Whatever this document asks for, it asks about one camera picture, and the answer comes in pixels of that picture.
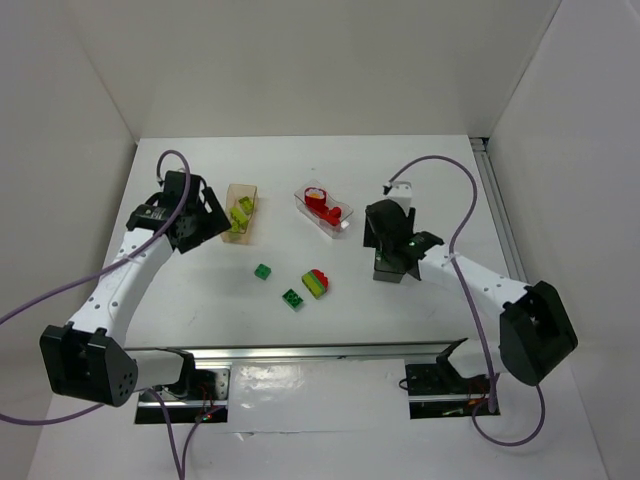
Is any lime 2x4 lego brick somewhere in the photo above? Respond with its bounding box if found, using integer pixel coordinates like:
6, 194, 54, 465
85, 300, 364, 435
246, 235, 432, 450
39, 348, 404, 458
229, 207, 250, 234

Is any lime 2x2 lego brick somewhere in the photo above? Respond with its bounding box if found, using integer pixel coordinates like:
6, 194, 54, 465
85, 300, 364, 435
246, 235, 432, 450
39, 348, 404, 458
238, 196, 254, 215

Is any red 2x4 lego brick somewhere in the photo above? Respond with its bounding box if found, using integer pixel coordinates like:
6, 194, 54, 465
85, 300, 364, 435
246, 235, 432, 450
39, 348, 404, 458
319, 207, 342, 227

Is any lime red striped arch lego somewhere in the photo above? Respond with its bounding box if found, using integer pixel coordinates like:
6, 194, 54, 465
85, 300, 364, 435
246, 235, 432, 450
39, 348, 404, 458
301, 269, 329, 299

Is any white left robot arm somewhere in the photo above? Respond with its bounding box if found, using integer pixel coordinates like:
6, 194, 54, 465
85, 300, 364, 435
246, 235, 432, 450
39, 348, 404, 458
39, 171, 231, 407

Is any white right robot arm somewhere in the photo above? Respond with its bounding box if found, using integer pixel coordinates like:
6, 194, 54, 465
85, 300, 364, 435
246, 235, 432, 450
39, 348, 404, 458
364, 199, 578, 386

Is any grey translucent plastic container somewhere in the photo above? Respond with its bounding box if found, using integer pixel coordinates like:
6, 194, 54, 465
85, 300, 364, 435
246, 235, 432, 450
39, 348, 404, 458
373, 250, 405, 284

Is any tan translucent plastic container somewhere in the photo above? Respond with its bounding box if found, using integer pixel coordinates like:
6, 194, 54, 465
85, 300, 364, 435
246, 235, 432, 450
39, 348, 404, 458
221, 184, 259, 245

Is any clear plastic container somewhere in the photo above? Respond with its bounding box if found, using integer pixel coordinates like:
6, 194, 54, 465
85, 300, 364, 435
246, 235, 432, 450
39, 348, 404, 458
294, 180, 353, 239

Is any dark green 2x2 lego brick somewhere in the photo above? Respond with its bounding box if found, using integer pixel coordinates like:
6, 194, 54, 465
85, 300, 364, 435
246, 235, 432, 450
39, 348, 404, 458
254, 264, 272, 280

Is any dark green printed lego brick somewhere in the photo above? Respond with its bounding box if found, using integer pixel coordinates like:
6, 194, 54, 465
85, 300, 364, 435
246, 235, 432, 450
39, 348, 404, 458
282, 289, 304, 311

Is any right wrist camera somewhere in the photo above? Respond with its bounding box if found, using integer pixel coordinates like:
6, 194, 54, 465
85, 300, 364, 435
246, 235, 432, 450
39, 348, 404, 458
383, 181, 413, 216

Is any aluminium side rail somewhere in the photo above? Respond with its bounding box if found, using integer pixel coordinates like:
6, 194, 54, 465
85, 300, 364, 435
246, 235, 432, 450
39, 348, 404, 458
469, 135, 551, 355

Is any aluminium mounting rail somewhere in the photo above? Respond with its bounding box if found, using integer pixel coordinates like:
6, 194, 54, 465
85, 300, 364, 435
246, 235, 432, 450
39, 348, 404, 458
182, 340, 464, 365

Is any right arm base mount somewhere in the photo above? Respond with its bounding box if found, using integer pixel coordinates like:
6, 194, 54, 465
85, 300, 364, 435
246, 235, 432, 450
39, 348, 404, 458
398, 364, 500, 420

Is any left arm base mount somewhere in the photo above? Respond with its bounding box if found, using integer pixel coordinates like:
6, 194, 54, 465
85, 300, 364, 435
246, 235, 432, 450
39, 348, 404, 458
134, 365, 231, 425

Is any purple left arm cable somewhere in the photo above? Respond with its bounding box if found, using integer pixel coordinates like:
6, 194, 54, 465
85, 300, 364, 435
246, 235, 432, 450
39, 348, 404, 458
0, 149, 214, 480

